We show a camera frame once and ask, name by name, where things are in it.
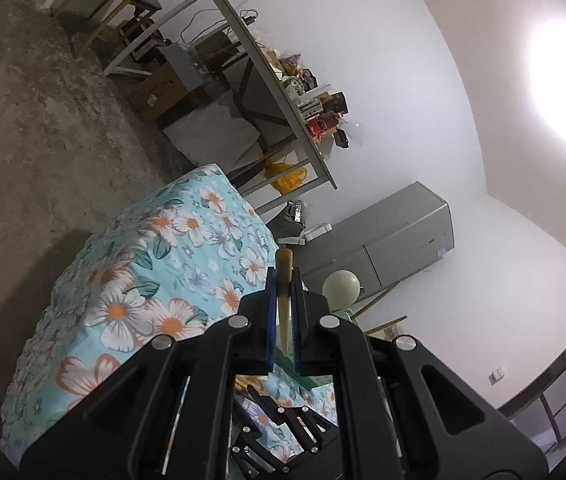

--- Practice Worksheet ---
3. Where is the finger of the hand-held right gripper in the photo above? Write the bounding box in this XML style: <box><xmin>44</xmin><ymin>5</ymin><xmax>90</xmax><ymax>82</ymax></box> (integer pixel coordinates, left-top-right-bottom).
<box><xmin>249</xmin><ymin>389</ymin><xmax>340</xmax><ymax>454</ymax></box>
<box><xmin>230</xmin><ymin>424</ymin><xmax>292</xmax><ymax>476</ymax></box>

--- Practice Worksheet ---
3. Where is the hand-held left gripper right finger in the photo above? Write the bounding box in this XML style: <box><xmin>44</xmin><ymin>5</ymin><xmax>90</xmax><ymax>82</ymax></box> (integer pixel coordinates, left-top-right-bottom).
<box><xmin>290</xmin><ymin>266</ymin><xmax>549</xmax><ymax>480</ymax></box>

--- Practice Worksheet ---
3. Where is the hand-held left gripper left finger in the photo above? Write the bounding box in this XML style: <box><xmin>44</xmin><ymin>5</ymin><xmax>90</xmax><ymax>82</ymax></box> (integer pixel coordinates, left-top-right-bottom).
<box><xmin>18</xmin><ymin>266</ymin><xmax>279</xmax><ymax>480</ymax></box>

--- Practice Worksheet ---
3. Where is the bamboo chopstick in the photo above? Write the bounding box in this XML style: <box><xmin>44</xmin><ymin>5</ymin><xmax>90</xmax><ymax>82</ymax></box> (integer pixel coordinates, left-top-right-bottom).
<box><xmin>275</xmin><ymin>249</ymin><xmax>294</xmax><ymax>356</ymax></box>

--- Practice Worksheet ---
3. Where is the cream rice spoon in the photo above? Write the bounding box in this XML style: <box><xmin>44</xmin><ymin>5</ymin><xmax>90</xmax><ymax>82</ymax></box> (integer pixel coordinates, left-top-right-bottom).
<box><xmin>322</xmin><ymin>269</ymin><xmax>364</xmax><ymax>311</ymax></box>

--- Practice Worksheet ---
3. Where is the olive green bag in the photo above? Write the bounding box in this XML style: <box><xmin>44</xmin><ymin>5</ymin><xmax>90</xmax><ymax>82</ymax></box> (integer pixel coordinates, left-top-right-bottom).
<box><xmin>269</xmin><ymin>200</ymin><xmax>308</xmax><ymax>247</ymax></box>

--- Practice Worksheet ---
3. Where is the white plastic box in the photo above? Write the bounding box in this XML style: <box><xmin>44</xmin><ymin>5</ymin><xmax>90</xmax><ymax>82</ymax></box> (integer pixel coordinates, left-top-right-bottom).
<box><xmin>303</xmin><ymin>222</ymin><xmax>334</xmax><ymax>244</ymax></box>

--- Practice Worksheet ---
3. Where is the grey refrigerator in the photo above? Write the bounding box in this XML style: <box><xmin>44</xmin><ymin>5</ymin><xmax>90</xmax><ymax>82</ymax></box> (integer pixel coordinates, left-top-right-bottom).
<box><xmin>300</xmin><ymin>181</ymin><xmax>454</xmax><ymax>296</ymax></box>

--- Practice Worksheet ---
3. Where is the floral tablecloth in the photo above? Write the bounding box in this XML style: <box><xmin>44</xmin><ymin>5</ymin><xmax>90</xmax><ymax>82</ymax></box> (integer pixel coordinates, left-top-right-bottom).
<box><xmin>0</xmin><ymin>164</ymin><xmax>340</xmax><ymax>466</ymax></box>

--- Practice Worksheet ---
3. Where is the yellow plastic bag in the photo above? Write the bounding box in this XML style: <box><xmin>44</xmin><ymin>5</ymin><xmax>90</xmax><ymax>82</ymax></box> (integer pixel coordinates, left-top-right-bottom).
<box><xmin>263</xmin><ymin>157</ymin><xmax>309</xmax><ymax>194</ymax></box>

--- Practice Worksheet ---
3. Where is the white sack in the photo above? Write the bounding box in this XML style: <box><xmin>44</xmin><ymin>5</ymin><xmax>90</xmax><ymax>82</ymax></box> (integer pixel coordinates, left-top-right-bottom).
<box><xmin>163</xmin><ymin>102</ymin><xmax>262</xmax><ymax>169</ymax></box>

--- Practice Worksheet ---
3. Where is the grey table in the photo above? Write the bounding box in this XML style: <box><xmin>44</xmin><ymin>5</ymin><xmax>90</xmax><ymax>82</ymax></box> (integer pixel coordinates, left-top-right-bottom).
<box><xmin>103</xmin><ymin>0</ymin><xmax>338</xmax><ymax>211</ymax></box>

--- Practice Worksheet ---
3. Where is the dark brown box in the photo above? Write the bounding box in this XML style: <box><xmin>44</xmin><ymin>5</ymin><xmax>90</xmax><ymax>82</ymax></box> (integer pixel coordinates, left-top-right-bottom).
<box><xmin>325</xmin><ymin>91</ymin><xmax>349</xmax><ymax>114</ymax></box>

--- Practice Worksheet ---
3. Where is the dark framed window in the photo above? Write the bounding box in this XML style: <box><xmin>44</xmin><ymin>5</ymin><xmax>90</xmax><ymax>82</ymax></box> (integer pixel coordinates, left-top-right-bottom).
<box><xmin>497</xmin><ymin>336</ymin><xmax>566</xmax><ymax>456</ymax></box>

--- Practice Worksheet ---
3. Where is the cardboard box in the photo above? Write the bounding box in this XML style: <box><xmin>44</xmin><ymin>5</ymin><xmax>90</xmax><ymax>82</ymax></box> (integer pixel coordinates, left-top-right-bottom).
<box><xmin>194</xmin><ymin>30</ymin><xmax>236</xmax><ymax>69</ymax></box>
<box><xmin>133</xmin><ymin>62</ymin><xmax>192</xmax><ymax>122</ymax></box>

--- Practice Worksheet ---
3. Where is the grey metal box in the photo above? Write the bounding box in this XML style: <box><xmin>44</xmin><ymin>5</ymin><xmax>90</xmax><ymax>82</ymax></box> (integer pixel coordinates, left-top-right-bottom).
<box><xmin>163</xmin><ymin>42</ymin><xmax>206</xmax><ymax>92</ymax></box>

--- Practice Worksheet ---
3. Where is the toaster oven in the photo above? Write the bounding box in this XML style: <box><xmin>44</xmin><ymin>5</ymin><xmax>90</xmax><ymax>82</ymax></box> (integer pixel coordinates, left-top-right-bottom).
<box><xmin>130</xmin><ymin>35</ymin><xmax>166</xmax><ymax>61</ymax></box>

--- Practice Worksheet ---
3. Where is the ceiling light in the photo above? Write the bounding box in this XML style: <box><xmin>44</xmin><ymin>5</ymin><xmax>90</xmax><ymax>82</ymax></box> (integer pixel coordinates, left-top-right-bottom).
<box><xmin>518</xmin><ymin>15</ymin><xmax>566</xmax><ymax>156</ymax></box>

